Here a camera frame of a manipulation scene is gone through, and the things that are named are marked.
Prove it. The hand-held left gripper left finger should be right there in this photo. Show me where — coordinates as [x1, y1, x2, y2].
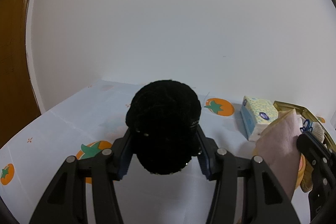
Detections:
[28, 127, 134, 224]

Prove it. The gold rectangular tin box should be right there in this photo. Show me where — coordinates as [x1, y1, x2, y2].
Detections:
[273, 101, 336, 153]

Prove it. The brown wooden door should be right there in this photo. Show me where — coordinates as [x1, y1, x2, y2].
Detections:
[0, 0, 51, 149]

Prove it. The white knit glove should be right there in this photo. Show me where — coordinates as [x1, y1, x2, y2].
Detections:
[301, 119, 328, 148]

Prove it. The pale pink cloth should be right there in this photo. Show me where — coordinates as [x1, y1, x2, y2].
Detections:
[255, 111, 305, 201]

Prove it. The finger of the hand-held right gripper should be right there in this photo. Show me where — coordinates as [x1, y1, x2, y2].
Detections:
[296, 132, 336, 189]

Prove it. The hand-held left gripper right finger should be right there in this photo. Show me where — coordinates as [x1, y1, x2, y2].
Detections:
[196, 125, 302, 224]

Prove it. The black knitted ball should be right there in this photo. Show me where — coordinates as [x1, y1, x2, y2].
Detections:
[125, 79, 202, 175]

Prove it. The patterned tissue pack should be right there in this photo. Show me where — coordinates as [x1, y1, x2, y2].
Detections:
[240, 95, 279, 142]

